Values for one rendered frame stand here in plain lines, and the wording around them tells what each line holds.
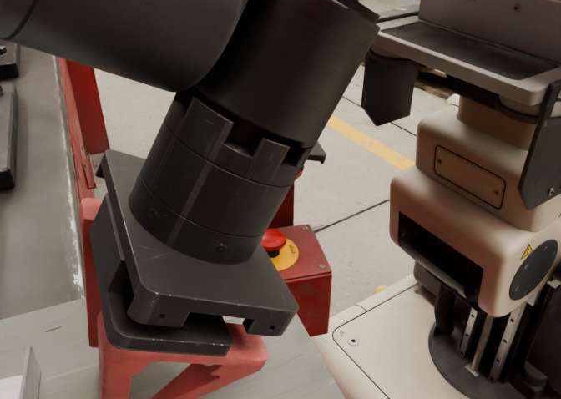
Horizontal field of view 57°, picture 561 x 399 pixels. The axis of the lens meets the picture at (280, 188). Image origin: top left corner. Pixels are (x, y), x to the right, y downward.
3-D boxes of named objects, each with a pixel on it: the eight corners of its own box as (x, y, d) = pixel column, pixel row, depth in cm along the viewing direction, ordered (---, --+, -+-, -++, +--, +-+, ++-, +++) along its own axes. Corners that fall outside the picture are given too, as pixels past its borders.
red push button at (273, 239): (289, 264, 68) (290, 242, 66) (260, 269, 67) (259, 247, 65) (282, 244, 71) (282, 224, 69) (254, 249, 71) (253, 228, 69)
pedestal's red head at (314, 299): (329, 335, 73) (336, 234, 63) (215, 356, 70) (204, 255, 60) (293, 245, 89) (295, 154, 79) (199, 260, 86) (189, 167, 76)
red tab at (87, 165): (97, 188, 124) (90, 163, 120) (88, 189, 123) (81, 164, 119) (90, 159, 135) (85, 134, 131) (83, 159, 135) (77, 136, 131)
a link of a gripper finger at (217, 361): (37, 492, 19) (131, 302, 16) (33, 350, 25) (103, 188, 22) (199, 478, 23) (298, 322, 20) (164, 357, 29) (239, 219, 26)
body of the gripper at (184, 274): (121, 335, 17) (219, 139, 14) (89, 179, 25) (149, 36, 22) (281, 348, 20) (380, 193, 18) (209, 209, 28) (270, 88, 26)
